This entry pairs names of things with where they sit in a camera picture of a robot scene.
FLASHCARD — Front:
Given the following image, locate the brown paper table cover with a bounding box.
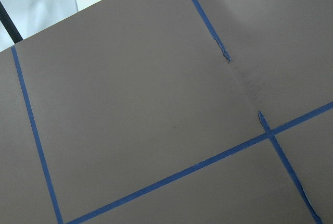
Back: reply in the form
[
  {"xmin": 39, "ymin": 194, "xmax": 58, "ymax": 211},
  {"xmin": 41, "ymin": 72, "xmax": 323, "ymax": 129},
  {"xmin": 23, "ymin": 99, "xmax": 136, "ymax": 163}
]
[{"xmin": 1, "ymin": 0, "xmax": 332, "ymax": 223}]

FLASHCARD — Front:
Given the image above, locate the black tripod pole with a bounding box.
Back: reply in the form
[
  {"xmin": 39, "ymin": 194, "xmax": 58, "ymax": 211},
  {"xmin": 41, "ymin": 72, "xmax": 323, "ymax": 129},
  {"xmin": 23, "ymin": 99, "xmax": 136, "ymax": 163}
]
[{"xmin": 1, "ymin": 3, "xmax": 23, "ymax": 43}]

